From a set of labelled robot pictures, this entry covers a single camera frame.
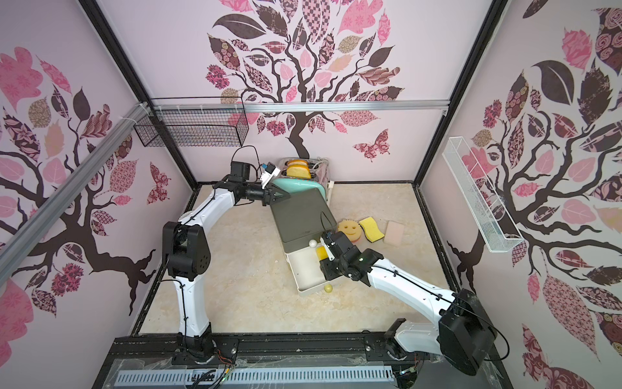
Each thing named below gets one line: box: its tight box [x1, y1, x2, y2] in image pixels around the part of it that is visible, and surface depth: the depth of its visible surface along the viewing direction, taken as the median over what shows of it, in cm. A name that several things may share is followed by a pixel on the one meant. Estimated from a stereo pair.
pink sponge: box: [383, 220, 405, 248], surface depth 102 cm
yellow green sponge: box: [357, 216, 385, 244], surface depth 103 cm
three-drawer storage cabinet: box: [270, 188, 343, 296], surface depth 83 cm
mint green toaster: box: [272, 157, 330, 202], surface depth 102 cm
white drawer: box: [284, 246, 345, 297], surface depth 84 cm
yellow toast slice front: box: [285, 164, 312, 180], surface depth 100 cm
